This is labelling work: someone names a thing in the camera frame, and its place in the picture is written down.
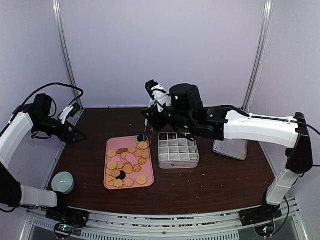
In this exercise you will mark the metal serving tongs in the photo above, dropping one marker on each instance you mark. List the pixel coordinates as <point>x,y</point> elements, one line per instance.
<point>147,132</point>

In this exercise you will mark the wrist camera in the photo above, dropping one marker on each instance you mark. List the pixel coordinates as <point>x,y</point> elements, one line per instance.
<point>69,112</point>
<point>159,97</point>

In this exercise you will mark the round tan cookie bottom right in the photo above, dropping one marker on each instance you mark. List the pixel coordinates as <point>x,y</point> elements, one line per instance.
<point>141,180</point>

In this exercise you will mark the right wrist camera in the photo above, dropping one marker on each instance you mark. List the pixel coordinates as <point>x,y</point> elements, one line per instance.
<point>159,97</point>

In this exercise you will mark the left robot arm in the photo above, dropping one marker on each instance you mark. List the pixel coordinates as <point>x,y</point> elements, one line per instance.
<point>22,162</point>

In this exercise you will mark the flower shaped tan cookie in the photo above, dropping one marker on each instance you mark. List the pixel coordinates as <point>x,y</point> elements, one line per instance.
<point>118,183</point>

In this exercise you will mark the pink round cookie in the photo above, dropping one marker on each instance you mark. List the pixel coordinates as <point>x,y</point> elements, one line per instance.
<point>130,157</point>

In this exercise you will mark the round tan cookie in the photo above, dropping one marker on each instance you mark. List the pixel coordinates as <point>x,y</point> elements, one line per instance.
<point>143,145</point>
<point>141,180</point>

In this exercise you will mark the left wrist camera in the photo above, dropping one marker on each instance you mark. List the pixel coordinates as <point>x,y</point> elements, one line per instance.
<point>69,112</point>

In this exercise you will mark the left frame post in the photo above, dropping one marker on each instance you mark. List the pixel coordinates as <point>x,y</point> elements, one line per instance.
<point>63,42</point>

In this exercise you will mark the black sandwich cookie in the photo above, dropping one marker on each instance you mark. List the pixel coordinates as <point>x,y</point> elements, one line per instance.
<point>122,175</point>
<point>141,138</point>

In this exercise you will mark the frame post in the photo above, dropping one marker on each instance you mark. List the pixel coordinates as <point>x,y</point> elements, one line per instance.
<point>261,47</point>
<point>63,42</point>

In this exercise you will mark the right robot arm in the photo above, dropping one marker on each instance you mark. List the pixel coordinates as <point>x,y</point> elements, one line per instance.
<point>226,122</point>

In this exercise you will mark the black sandwich cookie lower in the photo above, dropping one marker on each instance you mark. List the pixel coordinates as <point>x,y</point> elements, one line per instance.
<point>122,175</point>

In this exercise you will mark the chocolate swirl cookie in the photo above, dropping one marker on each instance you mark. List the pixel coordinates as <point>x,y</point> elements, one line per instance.
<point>163,136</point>

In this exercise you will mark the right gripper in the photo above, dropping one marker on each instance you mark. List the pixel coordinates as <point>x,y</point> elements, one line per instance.
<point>153,119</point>

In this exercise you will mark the right frame post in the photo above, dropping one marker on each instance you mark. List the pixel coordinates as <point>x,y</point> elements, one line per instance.
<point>261,47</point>

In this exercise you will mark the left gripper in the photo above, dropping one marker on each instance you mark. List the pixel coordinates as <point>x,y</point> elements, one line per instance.
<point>68,139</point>

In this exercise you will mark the white divided cookie tin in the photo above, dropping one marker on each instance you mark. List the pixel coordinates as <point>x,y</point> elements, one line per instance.
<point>178,151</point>

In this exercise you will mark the black sandwich cookie top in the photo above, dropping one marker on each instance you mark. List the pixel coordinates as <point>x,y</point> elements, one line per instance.
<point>141,138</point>

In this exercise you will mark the pink plastic tray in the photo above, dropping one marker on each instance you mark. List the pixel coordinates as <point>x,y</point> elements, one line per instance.
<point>115,161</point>

